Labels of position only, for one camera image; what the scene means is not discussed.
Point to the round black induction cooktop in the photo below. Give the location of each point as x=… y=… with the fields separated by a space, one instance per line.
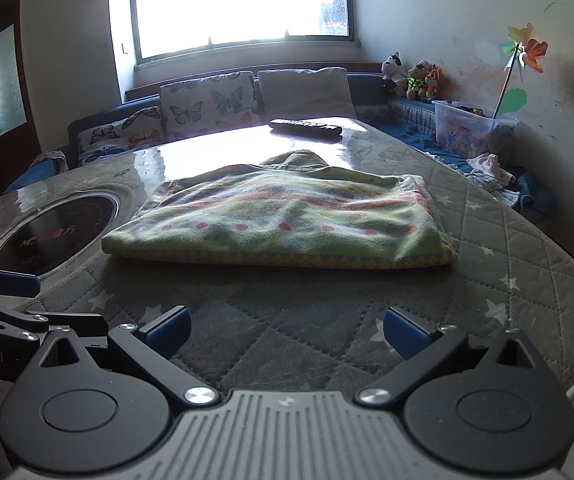
x=52 y=240

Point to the dark wooden door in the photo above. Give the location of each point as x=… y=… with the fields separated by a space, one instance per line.
x=7 y=80

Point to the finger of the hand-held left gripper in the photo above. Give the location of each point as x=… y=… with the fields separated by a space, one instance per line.
x=12 y=284
x=67 y=322

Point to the plain white cushion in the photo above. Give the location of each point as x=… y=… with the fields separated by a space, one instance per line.
x=307 y=92

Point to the window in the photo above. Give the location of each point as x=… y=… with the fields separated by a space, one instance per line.
x=232 y=0

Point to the blue crumpled cloth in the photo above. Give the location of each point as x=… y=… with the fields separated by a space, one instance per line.
x=534 y=195

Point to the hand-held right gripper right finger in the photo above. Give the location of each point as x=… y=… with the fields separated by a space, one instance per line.
x=407 y=334

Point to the orange fox plush toy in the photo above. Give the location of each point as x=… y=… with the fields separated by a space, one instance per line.
x=436 y=85

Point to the black and white plush toy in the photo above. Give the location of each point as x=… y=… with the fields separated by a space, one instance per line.
x=393 y=72

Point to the bear plush with green vest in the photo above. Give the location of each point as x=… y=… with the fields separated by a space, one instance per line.
x=417 y=82

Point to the grey crumpled cloth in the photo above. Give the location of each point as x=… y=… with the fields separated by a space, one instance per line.
x=52 y=160

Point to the black remote control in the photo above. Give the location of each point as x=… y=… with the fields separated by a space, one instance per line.
x=307 y=129

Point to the dark blue sofa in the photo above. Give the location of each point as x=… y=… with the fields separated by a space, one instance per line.
x=102 y=115

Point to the upright butterfly print cushion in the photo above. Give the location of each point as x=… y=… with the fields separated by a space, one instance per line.
x=207 y=105

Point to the colourful pinwheel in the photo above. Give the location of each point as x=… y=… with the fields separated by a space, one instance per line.
x=522 y=45

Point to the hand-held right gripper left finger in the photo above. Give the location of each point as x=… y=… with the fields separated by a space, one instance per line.
x=164 y=332

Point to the blue cushion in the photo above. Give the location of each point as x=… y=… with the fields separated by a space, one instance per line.
x=27 y=180

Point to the clear plastic storage box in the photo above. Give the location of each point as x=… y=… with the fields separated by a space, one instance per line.
x=467 y=132

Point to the white crumpled cloth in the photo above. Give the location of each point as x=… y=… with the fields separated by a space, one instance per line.
x=489 y=170

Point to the low butterfly print cushion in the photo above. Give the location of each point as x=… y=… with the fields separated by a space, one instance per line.
x=117 y=135

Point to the patterned green children's shirt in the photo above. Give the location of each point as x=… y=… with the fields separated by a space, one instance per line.
x=277 y=220

